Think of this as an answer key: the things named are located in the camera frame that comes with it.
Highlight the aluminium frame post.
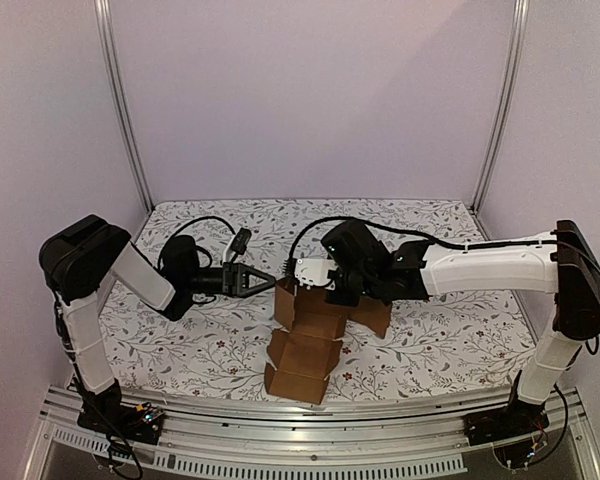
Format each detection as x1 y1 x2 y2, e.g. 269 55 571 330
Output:
94 0 155 214
470 0 530 216

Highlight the left aluminium frame post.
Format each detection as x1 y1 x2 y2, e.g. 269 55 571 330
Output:
94 0 155 214

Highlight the floral patterned table mat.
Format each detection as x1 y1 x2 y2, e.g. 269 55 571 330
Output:
99 199 534 403

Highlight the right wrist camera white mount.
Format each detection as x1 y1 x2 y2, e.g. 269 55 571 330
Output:
283 258 338 290

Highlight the right aluminium frame post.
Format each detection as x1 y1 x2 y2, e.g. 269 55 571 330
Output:
470 0 530 216

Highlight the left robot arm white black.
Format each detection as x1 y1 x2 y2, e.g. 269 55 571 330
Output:
38 214 276 434

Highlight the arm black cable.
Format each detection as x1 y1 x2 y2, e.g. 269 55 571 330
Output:
287 215 600 321
157 215 236 261

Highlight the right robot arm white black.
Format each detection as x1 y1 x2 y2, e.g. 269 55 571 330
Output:
321 219 600 436

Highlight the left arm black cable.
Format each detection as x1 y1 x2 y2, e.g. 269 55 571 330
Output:
157 215 236 261

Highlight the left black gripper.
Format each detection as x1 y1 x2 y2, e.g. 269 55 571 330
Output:
183 263 276 299

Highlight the brown cardboard box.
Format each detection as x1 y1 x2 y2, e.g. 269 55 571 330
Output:
264 278 392 405

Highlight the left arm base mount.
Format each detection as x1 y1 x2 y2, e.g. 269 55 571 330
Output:
77 400 165 445

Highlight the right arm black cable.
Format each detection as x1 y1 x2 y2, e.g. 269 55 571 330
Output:
287 215 600 321

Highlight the front aluminium rail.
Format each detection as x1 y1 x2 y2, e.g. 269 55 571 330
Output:
24 387 600 479

